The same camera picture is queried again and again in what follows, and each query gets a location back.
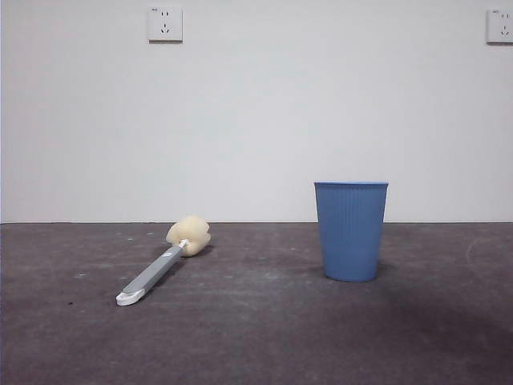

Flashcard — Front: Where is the blue ribbed plastic cup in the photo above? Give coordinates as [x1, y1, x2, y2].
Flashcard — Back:
[313, 180, 390, 283]

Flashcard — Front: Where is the white wall socket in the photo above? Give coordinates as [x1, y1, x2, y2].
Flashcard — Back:
[486, 9, 513, 45]
[148, 6, 184, 44]

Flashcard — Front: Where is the grey cup brush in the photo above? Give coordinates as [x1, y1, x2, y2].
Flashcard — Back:
[115, 215, 212, 308]

